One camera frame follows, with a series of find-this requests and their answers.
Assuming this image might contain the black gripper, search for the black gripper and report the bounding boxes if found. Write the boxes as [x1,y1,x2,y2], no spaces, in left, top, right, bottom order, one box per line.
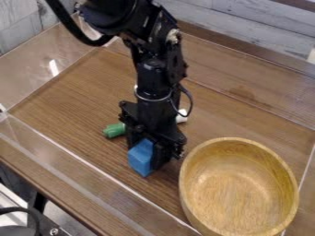
[119,91,187,170]

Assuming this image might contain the blue rectangular block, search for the blue rectangular block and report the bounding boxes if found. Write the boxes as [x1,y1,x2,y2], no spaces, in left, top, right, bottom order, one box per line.
[128,139,154,177]

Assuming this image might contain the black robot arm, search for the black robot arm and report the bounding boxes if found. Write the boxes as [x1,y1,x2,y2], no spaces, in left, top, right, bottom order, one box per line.
[46,0,191,170]

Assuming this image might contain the brown wooden bowl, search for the brown wooden bowl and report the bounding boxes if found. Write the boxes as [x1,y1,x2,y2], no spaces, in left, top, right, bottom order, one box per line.
[179,137,299,236]

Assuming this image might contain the green Expo marker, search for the green Expo marker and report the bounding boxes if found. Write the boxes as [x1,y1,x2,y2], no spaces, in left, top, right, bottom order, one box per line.
[103,109,188,138]

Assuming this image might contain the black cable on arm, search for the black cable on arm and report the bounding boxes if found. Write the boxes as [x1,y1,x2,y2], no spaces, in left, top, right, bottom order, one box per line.
[167,84,195,118]

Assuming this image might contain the clear acrylic enclosure wall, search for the clear acrylic enclosure wall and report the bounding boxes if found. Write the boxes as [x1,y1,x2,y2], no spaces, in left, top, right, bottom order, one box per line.
[0,26,315,236]

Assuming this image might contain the black cable lower left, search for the black cable lower left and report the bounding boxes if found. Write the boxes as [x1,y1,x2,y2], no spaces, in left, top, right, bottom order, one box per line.
[0,206,43,236]

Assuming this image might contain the black metal table frame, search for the black metal table frame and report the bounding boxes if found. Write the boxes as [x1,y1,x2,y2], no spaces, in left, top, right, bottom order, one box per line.
[27,192,71,236]

